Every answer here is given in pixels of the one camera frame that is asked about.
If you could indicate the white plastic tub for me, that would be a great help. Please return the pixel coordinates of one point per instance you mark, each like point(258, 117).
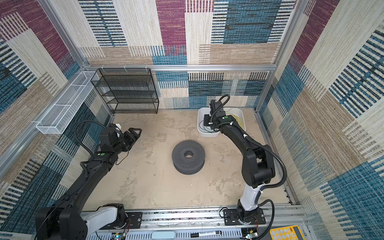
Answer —
point(238, 115)
point(205, 131)

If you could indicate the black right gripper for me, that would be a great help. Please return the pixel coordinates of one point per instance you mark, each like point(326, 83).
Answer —
point(206, 120)

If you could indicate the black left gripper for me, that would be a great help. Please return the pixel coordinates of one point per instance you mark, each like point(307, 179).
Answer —
point(134, 137)

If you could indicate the white plastic tub left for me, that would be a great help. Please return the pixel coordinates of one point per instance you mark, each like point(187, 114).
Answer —
point(205, 131)

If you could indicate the light blue label plate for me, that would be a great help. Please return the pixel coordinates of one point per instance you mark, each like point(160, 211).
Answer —
point(163, 235)

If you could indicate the black wire mesh shelf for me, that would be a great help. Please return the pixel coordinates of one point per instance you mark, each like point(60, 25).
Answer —
point(127, 90)

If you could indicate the black perforated cable spool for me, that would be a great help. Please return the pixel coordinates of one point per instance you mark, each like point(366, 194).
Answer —
point(188, 157)

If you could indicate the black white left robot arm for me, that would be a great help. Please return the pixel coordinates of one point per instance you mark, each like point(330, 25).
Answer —
point(63, 220)

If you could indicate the white plastic tub right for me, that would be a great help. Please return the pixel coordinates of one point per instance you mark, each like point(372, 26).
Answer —
point(238, 115)

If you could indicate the yellow keypad pendant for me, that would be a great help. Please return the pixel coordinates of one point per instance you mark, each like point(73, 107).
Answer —
point(287, 233)

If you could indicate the white wire mesh basket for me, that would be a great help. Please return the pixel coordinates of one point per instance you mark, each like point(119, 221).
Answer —
point(58, 117)

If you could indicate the black marker pen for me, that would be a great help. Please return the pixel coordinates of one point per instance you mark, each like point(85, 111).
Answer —
point(206, 234)

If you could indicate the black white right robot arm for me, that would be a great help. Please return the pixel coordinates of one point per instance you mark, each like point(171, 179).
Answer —
point(258, 166)

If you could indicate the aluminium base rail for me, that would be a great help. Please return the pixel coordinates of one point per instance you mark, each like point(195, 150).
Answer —
point(184, 221)

